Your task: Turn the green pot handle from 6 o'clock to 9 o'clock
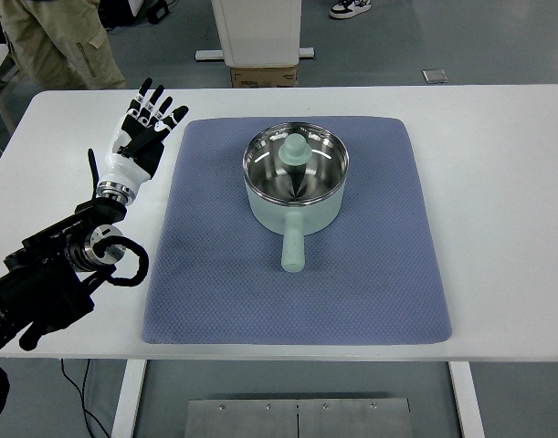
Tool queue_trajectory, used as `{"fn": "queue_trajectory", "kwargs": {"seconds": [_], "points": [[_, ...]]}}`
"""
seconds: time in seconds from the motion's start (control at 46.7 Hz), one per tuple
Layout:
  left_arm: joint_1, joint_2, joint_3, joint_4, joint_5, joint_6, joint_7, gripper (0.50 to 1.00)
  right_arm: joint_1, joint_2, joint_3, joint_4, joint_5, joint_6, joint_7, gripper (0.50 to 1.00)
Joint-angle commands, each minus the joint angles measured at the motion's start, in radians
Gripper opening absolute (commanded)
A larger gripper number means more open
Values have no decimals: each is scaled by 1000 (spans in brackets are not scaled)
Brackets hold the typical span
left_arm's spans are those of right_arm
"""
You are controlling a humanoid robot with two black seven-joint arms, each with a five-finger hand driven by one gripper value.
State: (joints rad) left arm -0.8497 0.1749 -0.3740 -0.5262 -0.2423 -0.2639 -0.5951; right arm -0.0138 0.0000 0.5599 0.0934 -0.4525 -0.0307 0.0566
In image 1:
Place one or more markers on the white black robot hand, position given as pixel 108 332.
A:
pixel 137 145

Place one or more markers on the green pot with handle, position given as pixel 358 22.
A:
pixel 295 174

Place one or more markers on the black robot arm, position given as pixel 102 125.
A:
pixel 50 280

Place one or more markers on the cardboard box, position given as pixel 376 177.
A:
pixel 267 77

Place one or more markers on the person in khaki trousers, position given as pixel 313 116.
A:
pixel 60 44

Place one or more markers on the black equipment on floor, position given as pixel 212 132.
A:
pixel 119 13

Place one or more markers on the black white sneaker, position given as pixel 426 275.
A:
pixel 346 9

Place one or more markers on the blue textured mat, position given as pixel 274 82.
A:
pixel 370 277

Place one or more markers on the metal floor plate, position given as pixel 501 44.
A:
pixel 389 417

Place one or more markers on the white left table leg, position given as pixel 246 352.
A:
pixel 129 399

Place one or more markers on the white table leg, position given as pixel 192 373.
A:
pixel 129 399
pixel 466 400

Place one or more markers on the grey floor socket plate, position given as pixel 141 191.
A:
pixel 435 76

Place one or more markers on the white right table leg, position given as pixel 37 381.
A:
pixel 466 400

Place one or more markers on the white pedestal stand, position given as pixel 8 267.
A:
pixel 257 34

